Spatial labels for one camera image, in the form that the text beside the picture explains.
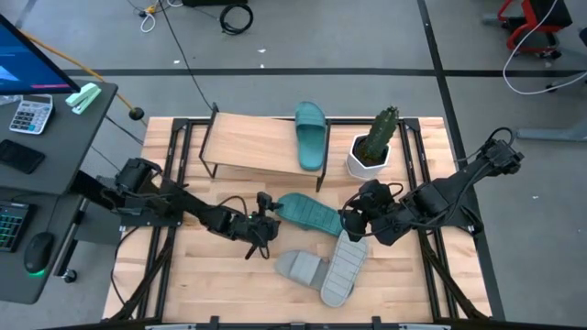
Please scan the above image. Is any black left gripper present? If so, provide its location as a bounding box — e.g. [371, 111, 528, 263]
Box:
[228, 192, 284, 261]

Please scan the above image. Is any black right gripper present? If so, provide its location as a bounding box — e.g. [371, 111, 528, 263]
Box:
[341, 179, 394, 243]

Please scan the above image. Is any green rubber slide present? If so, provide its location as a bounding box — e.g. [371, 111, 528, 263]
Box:
[274, 192, 345, 238]
[294, 101, 327, 172]

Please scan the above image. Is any grey rubber slide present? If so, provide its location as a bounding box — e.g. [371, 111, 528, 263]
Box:
[319, 230, 369, 308]
[273, 249, 331, 292]

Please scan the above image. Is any wooden shelf with black legs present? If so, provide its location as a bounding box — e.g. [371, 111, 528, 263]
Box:
[198, 103, 332, 193]

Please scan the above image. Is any white plant pot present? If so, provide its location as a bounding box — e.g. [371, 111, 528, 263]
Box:
[346, 133, 393, 181]

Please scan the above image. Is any grey table foot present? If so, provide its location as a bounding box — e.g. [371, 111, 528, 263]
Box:
[515, 71, 587, 142]

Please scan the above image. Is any dark grey desk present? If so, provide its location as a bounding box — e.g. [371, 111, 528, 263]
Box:
[0, 80, 119, 306]

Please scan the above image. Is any mint green stapler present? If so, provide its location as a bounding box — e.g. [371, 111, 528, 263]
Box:
[64, 82, 103, 116]

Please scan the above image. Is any black computer mouse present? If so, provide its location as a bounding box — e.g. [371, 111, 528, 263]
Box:
[22, 231, 56, 279]

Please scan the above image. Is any black box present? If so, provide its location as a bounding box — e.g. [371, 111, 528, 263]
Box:
[182, 0, 249, 7]

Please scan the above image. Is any backlit black keyboard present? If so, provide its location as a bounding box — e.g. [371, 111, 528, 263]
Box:
[0, 200, 31, 254]

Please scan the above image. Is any black smartphone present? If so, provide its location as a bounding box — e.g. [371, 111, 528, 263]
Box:
[0, 138, 47, 175]

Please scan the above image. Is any grey desk calculator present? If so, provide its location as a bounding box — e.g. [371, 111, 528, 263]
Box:
[8, 93, 55, 136]

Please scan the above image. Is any red and black cart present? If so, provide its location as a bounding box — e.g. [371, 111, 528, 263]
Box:
[497, 0, 574, 60]

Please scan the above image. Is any computer monitor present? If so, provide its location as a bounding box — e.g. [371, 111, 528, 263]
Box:
[0, 13, 82, 96]

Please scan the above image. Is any black aluminium table frame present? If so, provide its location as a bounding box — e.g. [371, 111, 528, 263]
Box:
[103, 116, 494, 330]

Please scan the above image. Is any long white cable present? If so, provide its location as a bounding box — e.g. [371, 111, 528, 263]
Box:
[503, 0, 587, 96]

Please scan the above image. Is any long black cable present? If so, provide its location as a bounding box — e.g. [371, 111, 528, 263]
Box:
[157, 0, 216, 110]

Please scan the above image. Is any coiled black cable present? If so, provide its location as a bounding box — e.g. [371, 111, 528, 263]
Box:
[218, 3, 254, 36]

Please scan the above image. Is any small white looped cable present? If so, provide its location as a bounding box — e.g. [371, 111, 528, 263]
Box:
[138, 4, 158, 34]

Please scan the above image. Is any yellow orange cable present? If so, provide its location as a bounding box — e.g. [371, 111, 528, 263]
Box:
[20, 30, 148, 127]

